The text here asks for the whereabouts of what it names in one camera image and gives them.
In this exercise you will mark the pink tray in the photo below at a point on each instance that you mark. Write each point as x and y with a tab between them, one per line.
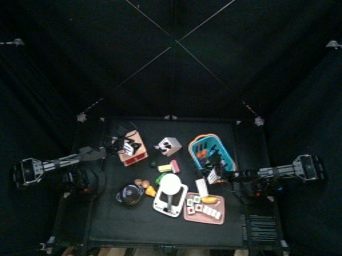
206	216

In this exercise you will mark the black toy pot with lid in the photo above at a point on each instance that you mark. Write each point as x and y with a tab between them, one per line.
130	194

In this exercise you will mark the teal basket with orange rim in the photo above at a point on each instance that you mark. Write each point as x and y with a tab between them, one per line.
198	146

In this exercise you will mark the white stick block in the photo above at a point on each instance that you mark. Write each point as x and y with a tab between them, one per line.
202	187

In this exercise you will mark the orange toy bread roll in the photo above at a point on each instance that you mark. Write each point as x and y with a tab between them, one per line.
209	199

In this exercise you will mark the dark toy in basket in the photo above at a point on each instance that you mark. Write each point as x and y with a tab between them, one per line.
215	156

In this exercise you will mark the brown toy egg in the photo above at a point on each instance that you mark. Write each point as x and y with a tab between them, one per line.
146	184
138	182

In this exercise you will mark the green toy vegetable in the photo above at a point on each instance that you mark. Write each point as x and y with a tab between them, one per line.
159	178

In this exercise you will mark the orange toy cheese wedge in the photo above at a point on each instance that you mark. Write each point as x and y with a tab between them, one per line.
151	191

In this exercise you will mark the white round toy pan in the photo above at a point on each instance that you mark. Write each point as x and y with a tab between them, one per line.
170	184

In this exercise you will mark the grey cube with dark dots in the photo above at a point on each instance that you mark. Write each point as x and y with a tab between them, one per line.
168	146

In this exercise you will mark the grey frame corner bracket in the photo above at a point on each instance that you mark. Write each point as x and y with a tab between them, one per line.
82	117
259	121
16	42
333	44
170	117

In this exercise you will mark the white sushi piece row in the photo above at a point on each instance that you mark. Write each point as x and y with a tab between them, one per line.
209	210

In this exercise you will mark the pink toy block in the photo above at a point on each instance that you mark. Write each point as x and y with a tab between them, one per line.
175	166

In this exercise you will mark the brown and red box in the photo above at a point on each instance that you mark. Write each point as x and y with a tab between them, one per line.
134	156

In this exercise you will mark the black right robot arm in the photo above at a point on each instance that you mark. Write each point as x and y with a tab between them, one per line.
285	170

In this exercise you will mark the orange toy carrot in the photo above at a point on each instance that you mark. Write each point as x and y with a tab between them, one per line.
202	154

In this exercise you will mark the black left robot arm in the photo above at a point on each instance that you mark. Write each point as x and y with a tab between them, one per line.
54	164

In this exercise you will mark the yellow toy block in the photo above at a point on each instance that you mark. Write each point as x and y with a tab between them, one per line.
164	167

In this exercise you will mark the small dark green ball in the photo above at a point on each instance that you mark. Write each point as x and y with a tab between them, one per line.
152	164

